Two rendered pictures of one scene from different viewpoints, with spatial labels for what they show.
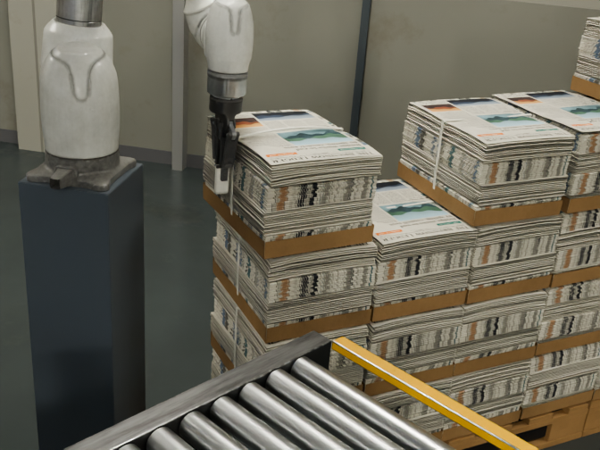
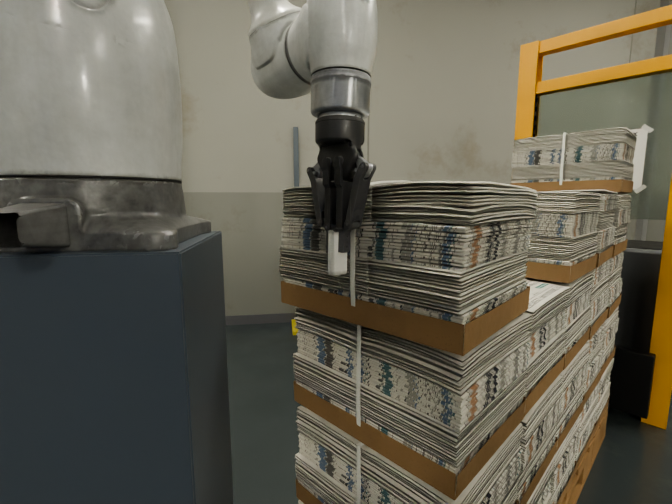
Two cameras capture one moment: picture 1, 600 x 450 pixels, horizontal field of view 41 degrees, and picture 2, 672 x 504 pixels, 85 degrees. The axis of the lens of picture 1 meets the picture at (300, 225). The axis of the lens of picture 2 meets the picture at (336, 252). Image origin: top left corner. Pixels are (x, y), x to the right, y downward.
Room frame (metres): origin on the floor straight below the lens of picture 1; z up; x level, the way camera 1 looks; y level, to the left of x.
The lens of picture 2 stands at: (1.22, 0.37, 1.04)
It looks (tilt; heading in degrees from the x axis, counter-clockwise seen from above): 8 degrees down; 342
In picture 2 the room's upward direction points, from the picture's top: straight up
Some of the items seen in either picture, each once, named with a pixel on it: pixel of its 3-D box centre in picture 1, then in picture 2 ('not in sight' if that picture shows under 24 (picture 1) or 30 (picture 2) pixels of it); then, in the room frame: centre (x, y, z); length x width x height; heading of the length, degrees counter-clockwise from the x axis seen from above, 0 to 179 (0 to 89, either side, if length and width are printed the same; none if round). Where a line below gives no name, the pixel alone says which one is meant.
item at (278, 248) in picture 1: (304, 228); (455, 305); (1.74, -0.01, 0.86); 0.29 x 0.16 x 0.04; 119
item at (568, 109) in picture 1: (571, 109); (547, 192); (2.25, -0.74, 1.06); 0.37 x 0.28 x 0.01; 28
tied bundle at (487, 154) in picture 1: (480, 157); (513, 231); (2.11, -0.48, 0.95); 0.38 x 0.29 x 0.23; 26
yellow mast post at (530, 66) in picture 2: not in sight; (520, 220); (2.88, -1.25, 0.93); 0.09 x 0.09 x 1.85; 27
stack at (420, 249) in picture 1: (418, 329); (486, 410); (2.05, -0.37, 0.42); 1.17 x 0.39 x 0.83; 117
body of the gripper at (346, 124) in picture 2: (225, 114); (339, 150); (1.77, 0.19, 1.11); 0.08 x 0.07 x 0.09; 27
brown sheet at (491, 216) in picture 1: (476, 187); (512, 259); (2.11, -0.48, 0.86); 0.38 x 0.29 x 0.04; 26
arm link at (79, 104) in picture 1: (79, 95); (84, 63); (1.65, 0.48, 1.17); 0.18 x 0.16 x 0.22; 18
